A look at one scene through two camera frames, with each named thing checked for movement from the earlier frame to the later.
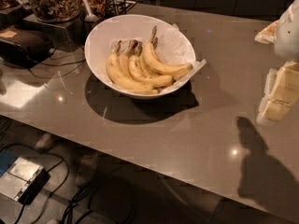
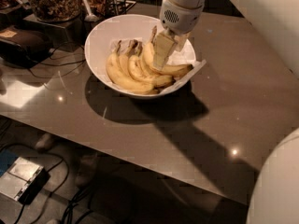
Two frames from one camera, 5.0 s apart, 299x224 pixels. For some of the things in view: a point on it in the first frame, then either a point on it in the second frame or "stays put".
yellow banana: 156,63 stays put
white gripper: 288,32 to 182,18
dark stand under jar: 63,35 stays put
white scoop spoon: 90,18 stays put
